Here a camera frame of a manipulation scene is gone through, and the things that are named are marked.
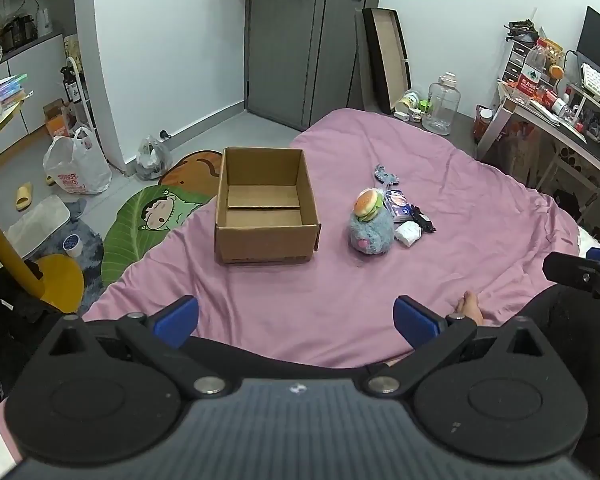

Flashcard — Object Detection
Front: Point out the burger plush toy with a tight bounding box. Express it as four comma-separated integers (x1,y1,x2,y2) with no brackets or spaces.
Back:
353,188,385,222

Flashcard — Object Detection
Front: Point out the grey door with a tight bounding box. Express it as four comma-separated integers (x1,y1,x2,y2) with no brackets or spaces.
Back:
244,0,387,132

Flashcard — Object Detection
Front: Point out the dark cloth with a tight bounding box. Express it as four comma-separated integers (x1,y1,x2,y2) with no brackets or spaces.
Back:
0,269,67,403

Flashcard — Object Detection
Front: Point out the yellow stand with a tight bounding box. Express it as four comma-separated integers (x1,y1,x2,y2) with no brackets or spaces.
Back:
0,192,85,317

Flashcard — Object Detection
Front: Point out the yellow slipper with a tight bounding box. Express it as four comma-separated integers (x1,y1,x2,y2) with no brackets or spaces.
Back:
14,182,34,211

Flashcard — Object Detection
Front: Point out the white cabinet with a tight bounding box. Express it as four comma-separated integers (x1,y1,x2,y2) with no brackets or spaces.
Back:
0,32,77,167

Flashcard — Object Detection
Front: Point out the small yellow-lidded jar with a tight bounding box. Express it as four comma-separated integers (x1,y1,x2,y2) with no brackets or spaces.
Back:
393,89,421,116

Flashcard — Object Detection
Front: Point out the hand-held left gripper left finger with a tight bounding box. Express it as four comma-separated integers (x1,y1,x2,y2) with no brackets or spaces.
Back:
47,295,231,396

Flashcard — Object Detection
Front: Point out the yellow-rimmed round table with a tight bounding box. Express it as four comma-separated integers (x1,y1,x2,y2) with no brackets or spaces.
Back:
0,97,27,150

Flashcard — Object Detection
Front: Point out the brown capybara rug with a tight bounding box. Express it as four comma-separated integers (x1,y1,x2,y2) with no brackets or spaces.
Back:
158,151,225,197

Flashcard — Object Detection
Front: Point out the white desk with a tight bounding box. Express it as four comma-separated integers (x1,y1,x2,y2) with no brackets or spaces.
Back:
477,79,600,228

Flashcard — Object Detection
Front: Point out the water bottle with red label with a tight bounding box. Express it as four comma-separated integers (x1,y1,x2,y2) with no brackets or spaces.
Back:
517,39,549,102

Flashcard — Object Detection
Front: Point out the tape roll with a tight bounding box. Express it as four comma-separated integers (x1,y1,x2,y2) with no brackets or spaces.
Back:
62,233,85,259

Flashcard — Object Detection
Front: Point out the flat cardboard box with black rim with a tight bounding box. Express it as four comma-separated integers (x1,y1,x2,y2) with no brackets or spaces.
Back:
362,7,412,114

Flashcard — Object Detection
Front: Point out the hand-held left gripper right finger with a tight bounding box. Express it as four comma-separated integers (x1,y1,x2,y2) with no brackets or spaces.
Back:
365,295,556,396

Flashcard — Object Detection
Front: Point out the grey-blue fuzzy rug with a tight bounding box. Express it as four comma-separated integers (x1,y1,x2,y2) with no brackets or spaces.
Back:
44,199,105,312

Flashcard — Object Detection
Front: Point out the purple snack packet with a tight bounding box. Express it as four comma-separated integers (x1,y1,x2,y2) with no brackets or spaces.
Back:
383,189,414,222

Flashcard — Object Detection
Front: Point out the grey fluffy plush toy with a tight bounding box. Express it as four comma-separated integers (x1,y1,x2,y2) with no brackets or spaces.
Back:
348,207,396,256

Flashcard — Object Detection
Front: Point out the small drawer organizer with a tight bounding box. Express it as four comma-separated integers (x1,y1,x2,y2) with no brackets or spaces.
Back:
499,39,537,87

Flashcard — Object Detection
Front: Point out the person's bare foot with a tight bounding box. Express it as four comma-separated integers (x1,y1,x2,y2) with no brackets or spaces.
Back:
452,289,487,327

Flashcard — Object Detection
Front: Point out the colourful stack of books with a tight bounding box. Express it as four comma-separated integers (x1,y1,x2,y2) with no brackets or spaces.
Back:
0,73,32,107

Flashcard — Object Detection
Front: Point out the brown cardboard box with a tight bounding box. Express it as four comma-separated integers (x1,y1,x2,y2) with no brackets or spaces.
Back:
214,147,322,266

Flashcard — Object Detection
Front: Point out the blue-grey plush toy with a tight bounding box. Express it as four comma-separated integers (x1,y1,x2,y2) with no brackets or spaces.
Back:
373,163,400,186

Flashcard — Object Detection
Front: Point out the pink bed sheet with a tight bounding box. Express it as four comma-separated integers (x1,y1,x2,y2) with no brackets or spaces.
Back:
0,107,600,463

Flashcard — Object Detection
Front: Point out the white plastic shopping bag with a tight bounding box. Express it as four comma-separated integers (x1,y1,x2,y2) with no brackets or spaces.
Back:
42,126,112,195

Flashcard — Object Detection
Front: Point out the large clear water jug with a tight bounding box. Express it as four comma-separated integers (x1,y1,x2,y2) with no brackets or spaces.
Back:
422,72,460,136

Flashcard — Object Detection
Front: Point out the green leaf cartoon rug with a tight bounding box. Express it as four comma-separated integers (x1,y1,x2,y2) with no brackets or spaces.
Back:
101,184,219,302

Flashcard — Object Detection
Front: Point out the white soft item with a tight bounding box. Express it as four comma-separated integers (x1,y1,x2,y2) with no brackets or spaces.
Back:
394,220,422,250

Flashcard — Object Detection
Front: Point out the white floor mat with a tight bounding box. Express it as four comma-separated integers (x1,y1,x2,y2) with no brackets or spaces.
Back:
5,194,72,257

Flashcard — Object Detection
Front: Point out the orange cardboard box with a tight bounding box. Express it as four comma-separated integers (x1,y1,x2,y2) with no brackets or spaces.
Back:
42,98,74,139

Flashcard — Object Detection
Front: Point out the white metal rack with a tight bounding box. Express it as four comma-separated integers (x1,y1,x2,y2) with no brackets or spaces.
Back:
62,35,97,137

